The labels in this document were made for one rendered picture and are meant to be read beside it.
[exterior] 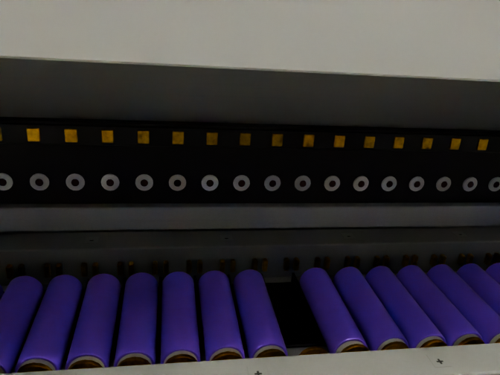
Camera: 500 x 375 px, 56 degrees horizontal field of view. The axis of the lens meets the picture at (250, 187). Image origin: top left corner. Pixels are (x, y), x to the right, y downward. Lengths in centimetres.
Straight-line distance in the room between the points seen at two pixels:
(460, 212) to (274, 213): 14
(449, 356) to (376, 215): 13
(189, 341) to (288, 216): 12
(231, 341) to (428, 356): 9
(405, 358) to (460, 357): 3
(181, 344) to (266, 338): 4
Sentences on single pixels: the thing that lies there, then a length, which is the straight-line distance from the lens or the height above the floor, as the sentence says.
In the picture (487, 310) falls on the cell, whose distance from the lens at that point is 29.
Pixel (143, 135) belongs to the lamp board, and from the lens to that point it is 29.
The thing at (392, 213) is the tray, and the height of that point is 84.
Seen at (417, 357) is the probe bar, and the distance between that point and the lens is 23.
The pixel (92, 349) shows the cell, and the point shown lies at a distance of 23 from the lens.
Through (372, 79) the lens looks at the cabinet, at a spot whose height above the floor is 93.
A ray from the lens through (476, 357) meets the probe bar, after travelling 25.
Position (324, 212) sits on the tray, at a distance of 32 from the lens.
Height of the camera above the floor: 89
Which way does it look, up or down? 7 degrees down
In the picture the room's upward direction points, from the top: 2 degrees clockwise
